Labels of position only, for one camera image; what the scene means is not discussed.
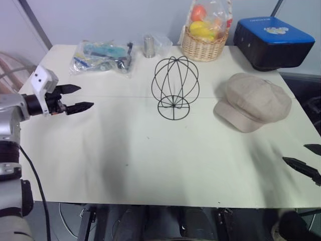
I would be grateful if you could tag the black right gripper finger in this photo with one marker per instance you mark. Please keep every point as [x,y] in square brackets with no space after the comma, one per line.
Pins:
[314,147]
[303,169]

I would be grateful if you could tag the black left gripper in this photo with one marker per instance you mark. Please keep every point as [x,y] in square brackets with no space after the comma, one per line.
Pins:
[54,101]

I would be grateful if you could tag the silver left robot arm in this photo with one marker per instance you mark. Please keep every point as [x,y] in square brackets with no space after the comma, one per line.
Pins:
[10,118]

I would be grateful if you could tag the clear bag of parts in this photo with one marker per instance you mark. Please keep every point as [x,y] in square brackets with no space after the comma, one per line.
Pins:
[102,57]

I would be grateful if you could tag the beige newsboy cap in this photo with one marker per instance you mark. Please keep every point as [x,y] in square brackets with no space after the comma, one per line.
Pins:
[253,101]

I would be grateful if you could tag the silver metal cylinder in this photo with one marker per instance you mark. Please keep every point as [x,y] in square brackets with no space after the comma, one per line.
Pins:
[149,47]

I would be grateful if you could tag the blue and black box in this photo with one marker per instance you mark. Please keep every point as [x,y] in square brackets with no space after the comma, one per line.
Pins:
[273,42]

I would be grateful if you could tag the wicker fruit basket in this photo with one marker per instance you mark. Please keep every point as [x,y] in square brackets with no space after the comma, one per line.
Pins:
[204,37]

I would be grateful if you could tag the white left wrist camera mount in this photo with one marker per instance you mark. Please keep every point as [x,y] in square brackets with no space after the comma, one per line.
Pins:
[41,80]

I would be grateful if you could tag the black table leg bracket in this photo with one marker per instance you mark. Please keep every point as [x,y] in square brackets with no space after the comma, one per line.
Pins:
[85,223]
[227,222]

